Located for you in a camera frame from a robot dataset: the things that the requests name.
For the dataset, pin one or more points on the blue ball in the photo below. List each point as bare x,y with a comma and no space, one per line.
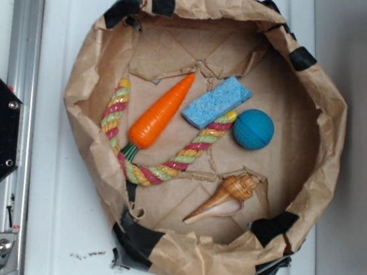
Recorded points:
253,129

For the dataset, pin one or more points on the metal corner bracket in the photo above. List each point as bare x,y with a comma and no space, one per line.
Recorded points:
8,253

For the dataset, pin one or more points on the aluminium rail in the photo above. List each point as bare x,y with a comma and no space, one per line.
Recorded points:
22,77

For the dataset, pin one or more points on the orange plastic carrot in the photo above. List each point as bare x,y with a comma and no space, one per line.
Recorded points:
146,130

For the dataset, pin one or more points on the multicolour rope toy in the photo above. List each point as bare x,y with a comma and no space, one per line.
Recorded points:
146,176

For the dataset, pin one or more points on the blue sponge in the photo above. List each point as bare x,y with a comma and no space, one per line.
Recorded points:
208,107

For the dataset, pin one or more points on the brown spiral seashell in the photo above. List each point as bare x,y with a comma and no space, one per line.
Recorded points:
227,200

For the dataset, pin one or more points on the brown paper nest container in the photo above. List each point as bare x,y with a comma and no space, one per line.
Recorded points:
156,43

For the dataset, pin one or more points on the white tray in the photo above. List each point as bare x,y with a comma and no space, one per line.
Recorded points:
68,232

